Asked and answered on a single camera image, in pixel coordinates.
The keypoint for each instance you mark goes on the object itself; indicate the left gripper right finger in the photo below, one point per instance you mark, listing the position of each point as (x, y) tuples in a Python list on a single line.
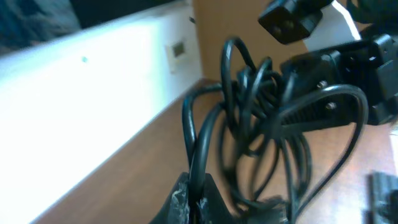
[(211, 209)]

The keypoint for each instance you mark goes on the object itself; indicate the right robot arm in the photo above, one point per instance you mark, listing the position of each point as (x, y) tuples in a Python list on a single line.
[(371, 18)]

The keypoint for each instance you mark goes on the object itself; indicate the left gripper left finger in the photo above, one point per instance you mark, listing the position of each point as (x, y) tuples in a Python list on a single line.
[(176, 209)]

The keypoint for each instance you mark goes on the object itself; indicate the black USB cable thin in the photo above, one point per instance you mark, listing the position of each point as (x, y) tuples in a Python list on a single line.
[(330, 149)]

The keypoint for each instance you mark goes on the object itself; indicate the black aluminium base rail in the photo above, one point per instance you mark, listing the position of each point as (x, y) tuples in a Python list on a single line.
[(383, 198)]

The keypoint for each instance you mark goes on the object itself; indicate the black USB cable thick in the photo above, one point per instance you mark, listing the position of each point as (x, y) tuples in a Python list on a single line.
[(202, 140)]

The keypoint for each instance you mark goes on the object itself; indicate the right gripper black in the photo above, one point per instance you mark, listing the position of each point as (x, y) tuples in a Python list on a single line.
[(328, 89)]

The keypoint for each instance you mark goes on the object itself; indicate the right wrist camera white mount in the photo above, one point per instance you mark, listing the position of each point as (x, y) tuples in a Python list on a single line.
[(319, 24)]

